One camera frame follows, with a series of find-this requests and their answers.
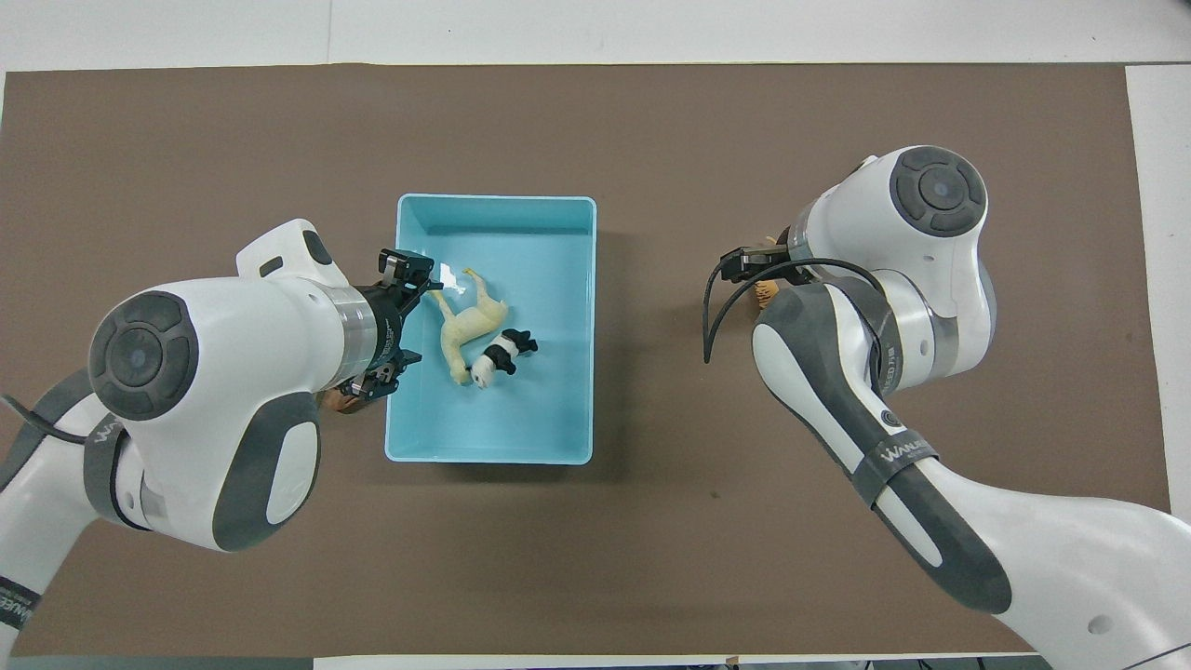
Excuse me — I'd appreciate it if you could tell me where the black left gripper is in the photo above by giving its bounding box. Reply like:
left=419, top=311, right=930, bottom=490
left=340, top=248, right=444, bottom=403

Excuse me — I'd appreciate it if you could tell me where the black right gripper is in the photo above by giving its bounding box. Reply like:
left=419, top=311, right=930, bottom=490
left=718, top=240, right=792, bottom=285

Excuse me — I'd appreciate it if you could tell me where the orange striped tiger toy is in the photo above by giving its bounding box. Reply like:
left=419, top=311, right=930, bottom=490
left=752, top=236, right=788, bottom=311

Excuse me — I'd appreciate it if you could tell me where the cream white horse toy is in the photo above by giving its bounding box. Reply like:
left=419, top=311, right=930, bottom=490
left=430, top=268, right=511, bottom=385

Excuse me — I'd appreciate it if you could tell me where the black white panda toy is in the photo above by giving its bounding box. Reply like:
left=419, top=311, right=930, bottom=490
left=470, top=328, right=540, bottom=391

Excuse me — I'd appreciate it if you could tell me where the light blue storage box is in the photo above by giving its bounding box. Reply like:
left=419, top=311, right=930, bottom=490
left=384, top=194, right=597, bottom=465

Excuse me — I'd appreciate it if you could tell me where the brown table mat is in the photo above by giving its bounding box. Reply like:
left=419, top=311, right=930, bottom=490
left=0, top=63, right=1187, bottom=657

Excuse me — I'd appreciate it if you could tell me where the grey right arm strap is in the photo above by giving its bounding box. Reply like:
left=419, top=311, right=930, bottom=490
left=849, top=435, right=939, bottom=509

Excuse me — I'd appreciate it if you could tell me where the grey arm strap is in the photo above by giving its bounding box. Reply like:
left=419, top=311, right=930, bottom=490
left=82, top=417, right=150, bottom=533
left=849, top=435, right=939, bottom=509

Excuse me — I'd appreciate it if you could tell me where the grey left arm strap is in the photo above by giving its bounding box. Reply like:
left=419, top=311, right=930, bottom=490
left=82, top=417, right=150, bottom=533

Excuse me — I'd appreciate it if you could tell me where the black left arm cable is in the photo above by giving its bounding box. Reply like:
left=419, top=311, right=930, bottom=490
left=0, top=393, right=94, bottom=444

